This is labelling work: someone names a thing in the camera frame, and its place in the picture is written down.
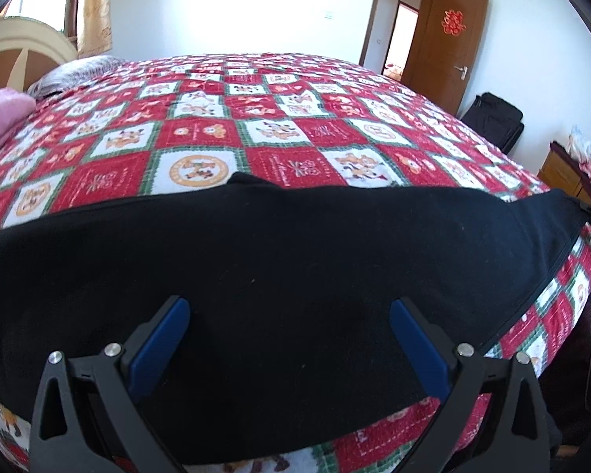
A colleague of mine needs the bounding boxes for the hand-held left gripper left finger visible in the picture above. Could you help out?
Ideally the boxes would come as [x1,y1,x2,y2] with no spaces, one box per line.
[30,296,192,473]

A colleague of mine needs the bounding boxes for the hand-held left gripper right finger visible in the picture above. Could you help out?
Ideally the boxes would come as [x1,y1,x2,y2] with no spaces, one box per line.
[390,297,565,473]

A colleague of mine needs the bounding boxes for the black pants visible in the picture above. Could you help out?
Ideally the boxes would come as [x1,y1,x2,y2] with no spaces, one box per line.
[0,171,587,466]

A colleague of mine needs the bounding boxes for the wooden cabinet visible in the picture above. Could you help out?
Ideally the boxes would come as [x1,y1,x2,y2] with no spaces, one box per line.
[538,140,591,208]

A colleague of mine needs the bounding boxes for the black suitcase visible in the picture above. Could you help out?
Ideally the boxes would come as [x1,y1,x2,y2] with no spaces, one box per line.
[460,91,525,155]

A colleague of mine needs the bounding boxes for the brown wooden door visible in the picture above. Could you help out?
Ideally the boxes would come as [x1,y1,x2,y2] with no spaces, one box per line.
[403,0,490,116]

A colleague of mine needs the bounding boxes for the red paper door decoration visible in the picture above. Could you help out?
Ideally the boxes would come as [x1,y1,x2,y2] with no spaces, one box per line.
[440,9,465,36]

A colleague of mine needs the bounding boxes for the red printed bedspread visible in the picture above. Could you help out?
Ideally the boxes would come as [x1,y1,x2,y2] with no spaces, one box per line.
[0,50,591,473]

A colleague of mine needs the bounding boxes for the folded pink blanket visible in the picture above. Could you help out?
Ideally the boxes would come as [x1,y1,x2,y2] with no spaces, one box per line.
[0,88,37,166]

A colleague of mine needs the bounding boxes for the striped pillow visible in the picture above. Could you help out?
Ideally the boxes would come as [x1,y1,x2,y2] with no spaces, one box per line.
[27,54,129,97]

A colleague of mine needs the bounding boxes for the cream wooden headboard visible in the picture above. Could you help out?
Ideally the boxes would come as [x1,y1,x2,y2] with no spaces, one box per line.
[0,17,80,92]

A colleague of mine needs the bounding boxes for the narrow yellow curtain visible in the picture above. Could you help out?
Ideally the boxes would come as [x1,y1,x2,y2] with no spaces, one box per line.
[76,0,114,59]

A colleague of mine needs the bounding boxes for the window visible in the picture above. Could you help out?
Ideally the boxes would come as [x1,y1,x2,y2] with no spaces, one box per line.
[2,0,87,40]

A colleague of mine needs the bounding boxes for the brown door frame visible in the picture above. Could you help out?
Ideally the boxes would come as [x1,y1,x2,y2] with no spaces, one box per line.
[359,0,441,67]

